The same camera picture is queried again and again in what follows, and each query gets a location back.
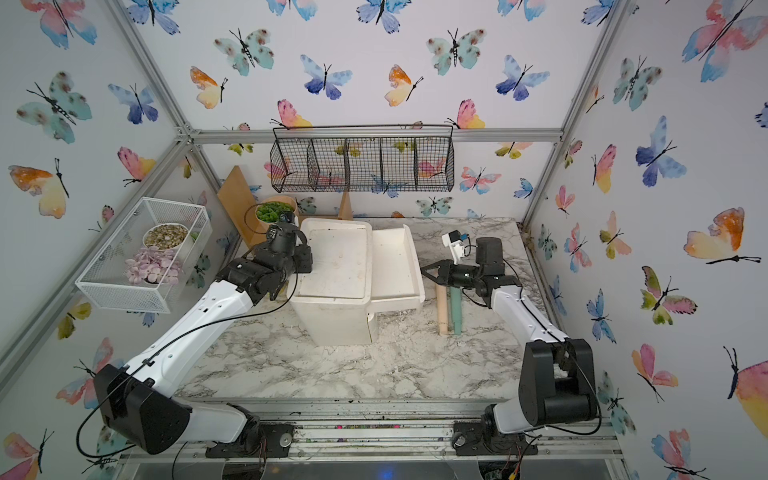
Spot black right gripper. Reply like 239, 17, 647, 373
420, 261, 484, 291

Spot peach toy microphone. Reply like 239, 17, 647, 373
435, 285, 449, 336

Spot white top drawer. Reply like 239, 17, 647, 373
369, 225, 426, 314

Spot white plastic drawer cabinet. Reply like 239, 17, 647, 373
290, 218, 374, 347

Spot green toy microphone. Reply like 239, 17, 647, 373
449, 287, 463, 336

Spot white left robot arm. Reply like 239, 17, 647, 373
94, 223, 312, 458

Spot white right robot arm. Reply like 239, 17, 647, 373
421, 230, 602, 435

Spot peach pot green plant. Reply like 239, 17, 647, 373
254, 195, 298, 234

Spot wooden shelf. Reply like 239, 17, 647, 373
215, 165, 355, 248

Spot bowl of pebbles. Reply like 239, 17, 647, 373
142, 223, 189, 251

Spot pink flower succulent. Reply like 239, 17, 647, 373
125, 247, 183, 285

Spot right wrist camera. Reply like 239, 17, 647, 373
441, 230, 471, 264

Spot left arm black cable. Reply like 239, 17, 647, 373
75, 201, 301, 480

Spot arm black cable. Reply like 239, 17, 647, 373
75, 201, 301, 480
461, 239, 604, 438

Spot black wire wall basket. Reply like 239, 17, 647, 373
265, 124, 455, 198

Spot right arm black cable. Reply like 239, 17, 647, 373
461, 239, 604, 438

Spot white mesh wall basket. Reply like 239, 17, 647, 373
75, 197, 212, 314

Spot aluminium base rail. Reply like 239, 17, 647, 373
113, 397, 631, 480

